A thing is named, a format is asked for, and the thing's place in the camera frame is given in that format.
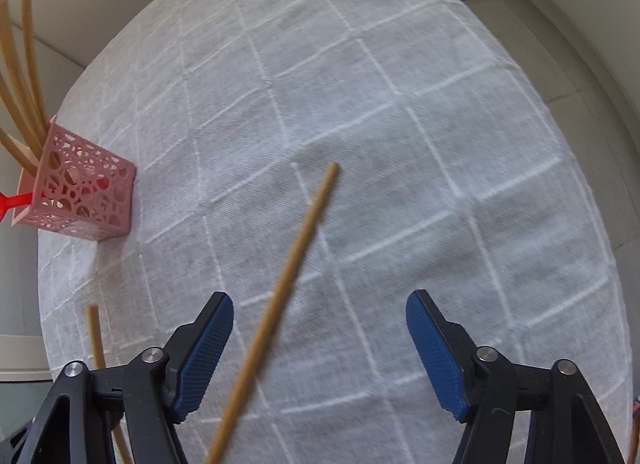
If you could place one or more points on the pink perforated utensil holder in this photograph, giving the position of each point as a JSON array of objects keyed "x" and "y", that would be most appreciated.
[{"x": 85, "y": 184}]

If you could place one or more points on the red plastic spoon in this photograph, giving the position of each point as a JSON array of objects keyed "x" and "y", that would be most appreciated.
[{"x": 6, "y": 201}]

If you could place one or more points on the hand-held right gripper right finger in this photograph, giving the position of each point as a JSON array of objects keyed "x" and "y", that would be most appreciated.
[{"x": 435, "y": 359}]

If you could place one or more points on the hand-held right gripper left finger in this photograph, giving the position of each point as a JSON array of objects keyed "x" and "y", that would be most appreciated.
[{"x": 200, "y": 364}]

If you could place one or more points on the grey checked tablecloth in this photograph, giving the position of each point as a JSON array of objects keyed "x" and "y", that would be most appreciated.
[{"x": 400, "y": 144}]

